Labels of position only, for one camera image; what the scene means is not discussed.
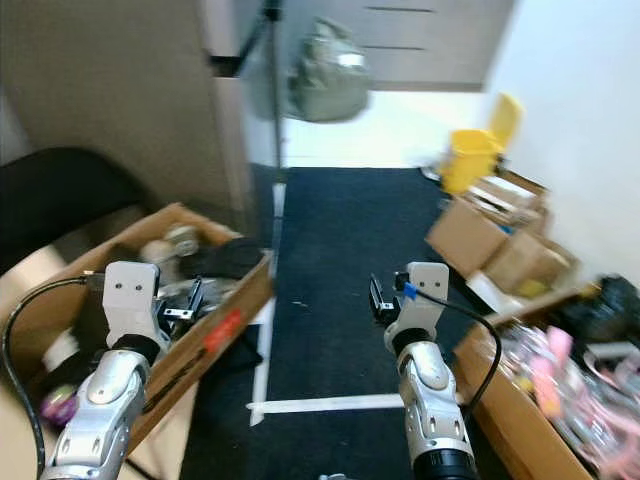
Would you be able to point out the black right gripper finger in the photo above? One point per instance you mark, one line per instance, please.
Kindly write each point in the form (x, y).
(375, 297)

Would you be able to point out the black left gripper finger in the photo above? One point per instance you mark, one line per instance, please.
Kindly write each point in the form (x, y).
(197, 294)

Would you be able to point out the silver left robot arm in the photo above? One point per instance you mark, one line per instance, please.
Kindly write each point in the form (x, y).
(105, 400)

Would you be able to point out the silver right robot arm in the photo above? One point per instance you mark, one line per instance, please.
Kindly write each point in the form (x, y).
(435, 400)

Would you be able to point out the yellow plastic bin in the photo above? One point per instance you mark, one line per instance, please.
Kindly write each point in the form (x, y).
(468, 158)

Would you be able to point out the cardboard box with red label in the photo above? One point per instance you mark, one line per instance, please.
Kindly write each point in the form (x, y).
(230, 330)

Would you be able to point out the dark blue carpet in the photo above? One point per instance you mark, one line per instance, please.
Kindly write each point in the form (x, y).
(340, 260)

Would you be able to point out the small open cardboard box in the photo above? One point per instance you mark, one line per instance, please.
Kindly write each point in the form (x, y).
(465, 235)

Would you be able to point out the purple round item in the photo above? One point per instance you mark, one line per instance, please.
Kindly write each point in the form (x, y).
(65, 408)

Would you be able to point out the black folding chair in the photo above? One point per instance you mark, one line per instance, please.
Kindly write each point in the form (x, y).
(60, 195)

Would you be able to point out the cardboard box with pink items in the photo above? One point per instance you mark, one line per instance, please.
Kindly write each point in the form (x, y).
(510, 430)

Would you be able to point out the black plastic bag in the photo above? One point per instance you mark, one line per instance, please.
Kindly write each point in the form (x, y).
(605, 305)

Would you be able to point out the dark thin stand pole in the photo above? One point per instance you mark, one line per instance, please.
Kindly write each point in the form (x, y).
(274, 90)

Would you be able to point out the grey green backpack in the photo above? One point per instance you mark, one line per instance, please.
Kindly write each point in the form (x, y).
(328, 75)

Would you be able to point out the grey drawer cabinet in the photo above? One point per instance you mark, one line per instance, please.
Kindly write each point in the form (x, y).
(420, 40)

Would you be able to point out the light grey right wrist camera mount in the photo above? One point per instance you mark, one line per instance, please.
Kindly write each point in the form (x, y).
(425, 295)

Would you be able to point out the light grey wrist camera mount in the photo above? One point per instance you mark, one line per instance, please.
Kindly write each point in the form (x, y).
(425, 295)
(130, 295)

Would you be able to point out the light grey left wrist camera mount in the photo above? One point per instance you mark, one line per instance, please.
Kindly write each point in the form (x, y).
(130, 295)

